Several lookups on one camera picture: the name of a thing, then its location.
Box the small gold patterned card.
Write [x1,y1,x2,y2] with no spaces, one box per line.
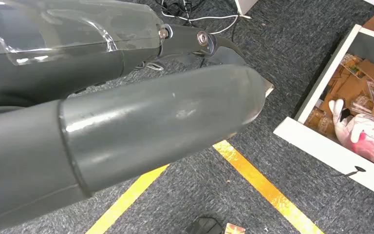
[224,223,246,234]

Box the shiny yellow floor tape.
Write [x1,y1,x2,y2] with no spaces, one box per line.
[212,139,326,234]
[84,164,170,234]

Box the black ribbed rubber object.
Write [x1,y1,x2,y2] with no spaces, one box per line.
[186,215,225,234]

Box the white furniture leg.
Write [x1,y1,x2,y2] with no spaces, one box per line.
[233,0,259,16]

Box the clear plastic packet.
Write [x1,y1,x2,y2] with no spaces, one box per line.
[339,53,366,80]
[304,107,337,138]
[348,94,374,116]

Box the white drawer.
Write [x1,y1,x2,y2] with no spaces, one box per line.
[273,24,374,203]

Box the white and pink plush toy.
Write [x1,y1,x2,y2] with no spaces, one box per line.
[328,98,374,174]

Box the black cable bundle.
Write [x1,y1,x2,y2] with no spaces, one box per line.
[154,0,207,26]

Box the white cable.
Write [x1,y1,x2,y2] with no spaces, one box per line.
[160,0,253,35]

